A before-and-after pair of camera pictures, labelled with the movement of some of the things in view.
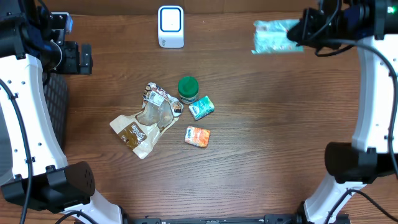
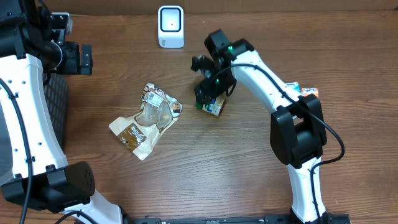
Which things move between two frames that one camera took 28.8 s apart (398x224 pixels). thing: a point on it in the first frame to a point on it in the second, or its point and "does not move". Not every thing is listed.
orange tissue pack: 198,137 to 305,91
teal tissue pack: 202,109 to 293,86
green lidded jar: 188,88 to 214,106
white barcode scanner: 170,20 does not move
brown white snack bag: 142,130 does not move
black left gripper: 74,65 does not move
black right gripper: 301,35 to 207,89
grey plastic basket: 58,102 does not move
